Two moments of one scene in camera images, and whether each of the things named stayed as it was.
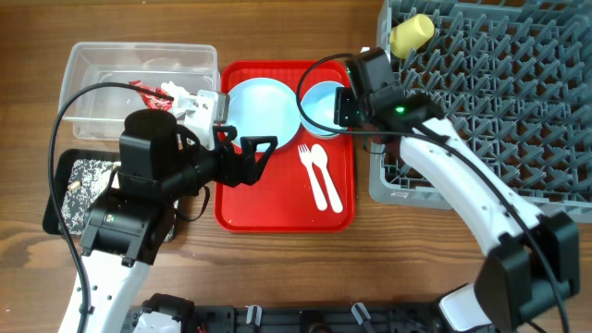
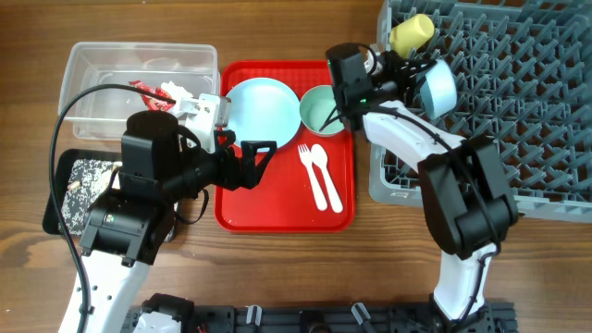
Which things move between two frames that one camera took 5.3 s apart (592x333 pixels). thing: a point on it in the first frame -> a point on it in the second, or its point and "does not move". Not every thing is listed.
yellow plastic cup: (410, 34) does not move
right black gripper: (345, 106) -> (405, 75)
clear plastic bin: (101, 113) does not move
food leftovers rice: (86, 180) does not move
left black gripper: (250, 169) does not move
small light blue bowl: (318, 103) -> (438, 90)
